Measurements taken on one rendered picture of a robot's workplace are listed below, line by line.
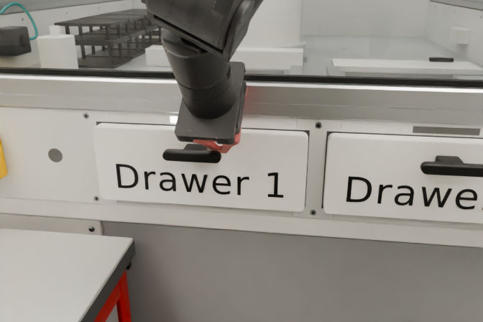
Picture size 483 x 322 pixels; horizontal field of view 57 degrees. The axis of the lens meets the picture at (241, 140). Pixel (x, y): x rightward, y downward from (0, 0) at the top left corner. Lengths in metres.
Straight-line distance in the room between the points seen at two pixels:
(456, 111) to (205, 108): 0.31
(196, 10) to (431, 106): 0.35
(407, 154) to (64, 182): 0.48
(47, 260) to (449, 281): 0.57
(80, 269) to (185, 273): 0.18
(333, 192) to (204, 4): 0.34
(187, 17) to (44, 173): 0.43
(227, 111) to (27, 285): 0.33
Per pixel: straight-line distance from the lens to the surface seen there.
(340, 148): 0.58
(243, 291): 0.74
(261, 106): 0.57
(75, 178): 0.70
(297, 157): 0.58
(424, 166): 0.56
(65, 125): 0.67
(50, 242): 0.71
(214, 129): 0.47
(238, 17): 0.35
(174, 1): 0.35
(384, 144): 0.58
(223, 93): 0.45
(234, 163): 0.59
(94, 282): 0.61
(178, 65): 0.41
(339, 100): 0.57
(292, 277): 0.71
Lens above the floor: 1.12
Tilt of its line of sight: 20 degrees down
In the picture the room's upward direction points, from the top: straight up
